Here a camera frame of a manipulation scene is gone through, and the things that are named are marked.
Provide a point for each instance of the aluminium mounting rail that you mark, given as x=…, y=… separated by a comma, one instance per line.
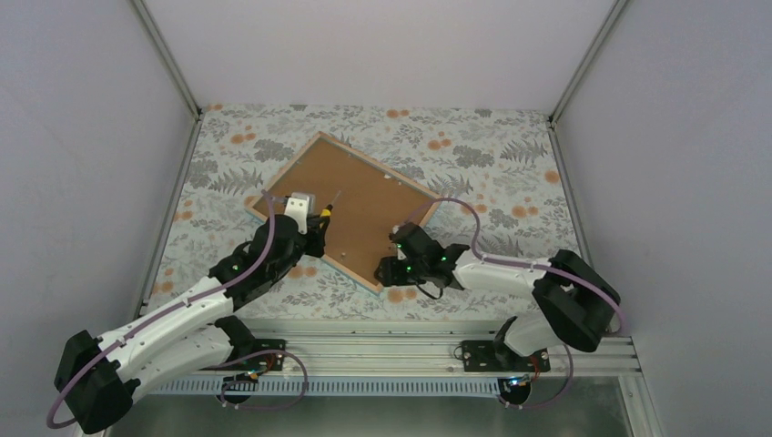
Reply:
x=425, y=349

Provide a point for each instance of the brown frame backing board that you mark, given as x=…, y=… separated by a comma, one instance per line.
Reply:
x=350, y=205

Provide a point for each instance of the teal wooden picture frame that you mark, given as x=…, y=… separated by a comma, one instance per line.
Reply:
x=344, y=208

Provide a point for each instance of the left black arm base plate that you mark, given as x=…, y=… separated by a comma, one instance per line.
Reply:
x=260, y=356

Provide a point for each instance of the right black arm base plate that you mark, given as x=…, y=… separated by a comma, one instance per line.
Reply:
x=482, y=356

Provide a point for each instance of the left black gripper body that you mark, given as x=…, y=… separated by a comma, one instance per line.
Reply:
x=314, y=249

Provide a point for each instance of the left aluminium corner post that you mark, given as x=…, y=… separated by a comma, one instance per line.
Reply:
x=167, y=59

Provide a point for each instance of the grey slotted cable duct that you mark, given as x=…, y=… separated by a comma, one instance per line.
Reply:
x=204, y=385

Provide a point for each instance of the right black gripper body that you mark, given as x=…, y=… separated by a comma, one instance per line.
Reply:
x=411, y=276

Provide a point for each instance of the aluminium corner post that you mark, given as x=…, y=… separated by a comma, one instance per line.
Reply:
x=606, y=28
x=167, y=59

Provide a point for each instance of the floral patterned table mat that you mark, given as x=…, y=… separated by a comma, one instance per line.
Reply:
x=493, y=167

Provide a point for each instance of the yellow black screwdriver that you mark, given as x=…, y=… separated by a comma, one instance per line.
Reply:
x=329, y=211

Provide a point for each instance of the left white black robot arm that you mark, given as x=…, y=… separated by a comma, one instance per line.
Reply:
x=100, y=378

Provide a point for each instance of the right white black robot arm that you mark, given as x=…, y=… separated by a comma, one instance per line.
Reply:
x=574, y=304

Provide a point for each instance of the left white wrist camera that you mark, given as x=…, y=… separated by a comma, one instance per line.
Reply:
x=299, y=206

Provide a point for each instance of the right aluminium corner post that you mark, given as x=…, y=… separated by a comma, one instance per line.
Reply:
x=606, y=28

